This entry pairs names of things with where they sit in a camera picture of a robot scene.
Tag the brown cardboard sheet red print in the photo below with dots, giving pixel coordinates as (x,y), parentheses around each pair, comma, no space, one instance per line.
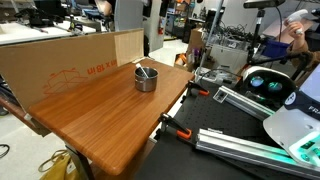
(50,60)

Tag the black camera tripod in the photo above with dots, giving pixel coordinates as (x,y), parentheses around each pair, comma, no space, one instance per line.
(256,33)

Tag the white work table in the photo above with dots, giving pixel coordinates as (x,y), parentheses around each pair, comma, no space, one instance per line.
(20,33)

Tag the small steel pot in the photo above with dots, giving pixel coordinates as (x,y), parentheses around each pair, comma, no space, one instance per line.
(146,85)

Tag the red fire extinguisher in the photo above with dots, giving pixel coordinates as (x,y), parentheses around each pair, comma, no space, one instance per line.
(161,26)

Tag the aluminium extrusion rail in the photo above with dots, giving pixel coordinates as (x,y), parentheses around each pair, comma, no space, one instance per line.
(240,148)
(240,101)

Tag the operator hand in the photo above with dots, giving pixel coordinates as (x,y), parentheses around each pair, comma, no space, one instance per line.
(296,31)

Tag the black desk leg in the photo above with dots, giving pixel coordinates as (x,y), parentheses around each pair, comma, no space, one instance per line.
(85,166)

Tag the light corrugated panel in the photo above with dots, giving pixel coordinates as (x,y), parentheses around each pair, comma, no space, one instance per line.
(129,46)

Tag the blue plastic bin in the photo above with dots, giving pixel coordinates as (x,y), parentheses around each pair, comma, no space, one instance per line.
(275,48)

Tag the operator forearm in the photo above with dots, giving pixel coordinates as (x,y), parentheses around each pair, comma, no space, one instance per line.
(300,49)

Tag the white VR controller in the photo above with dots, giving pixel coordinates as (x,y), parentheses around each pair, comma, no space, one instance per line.
(296,16)

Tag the white Franka robot base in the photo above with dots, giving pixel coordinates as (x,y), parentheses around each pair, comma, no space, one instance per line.
(290,133)

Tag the white VR headset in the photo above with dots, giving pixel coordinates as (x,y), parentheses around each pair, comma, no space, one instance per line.
(263,71)

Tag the white marker with black cap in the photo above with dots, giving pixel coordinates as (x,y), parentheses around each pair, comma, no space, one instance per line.
(141,70)

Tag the black perforated breadboard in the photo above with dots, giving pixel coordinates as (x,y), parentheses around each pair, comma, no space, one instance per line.
(213,116)

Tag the black stereo camera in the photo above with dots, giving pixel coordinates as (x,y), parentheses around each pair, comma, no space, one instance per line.
(263,3)

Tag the silver metal pole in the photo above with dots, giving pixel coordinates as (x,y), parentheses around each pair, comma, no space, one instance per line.
(210,40)

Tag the brown cardboard box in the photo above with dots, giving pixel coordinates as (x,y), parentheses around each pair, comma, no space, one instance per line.
(196,40)

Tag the yellow bag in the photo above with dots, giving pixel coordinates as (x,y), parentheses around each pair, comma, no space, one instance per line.
(60,170)

